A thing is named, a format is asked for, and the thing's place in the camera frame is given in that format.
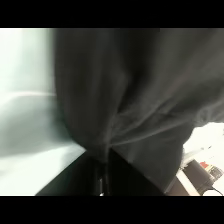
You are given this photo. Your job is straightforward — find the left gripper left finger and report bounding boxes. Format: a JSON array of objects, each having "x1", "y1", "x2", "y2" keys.
[{"x1": 35, "y1": 149, "x2": 106, "y2": 197}]

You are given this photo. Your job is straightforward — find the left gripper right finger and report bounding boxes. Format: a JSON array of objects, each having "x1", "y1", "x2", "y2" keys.
[{"x1": 105, "y1": 147, "x2": 165, "y2": 197}]

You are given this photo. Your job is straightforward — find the black garment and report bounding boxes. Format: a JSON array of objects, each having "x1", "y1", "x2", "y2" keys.
[{"x1": 52, "y1": 27, "x2": 224, "y2": 195}]

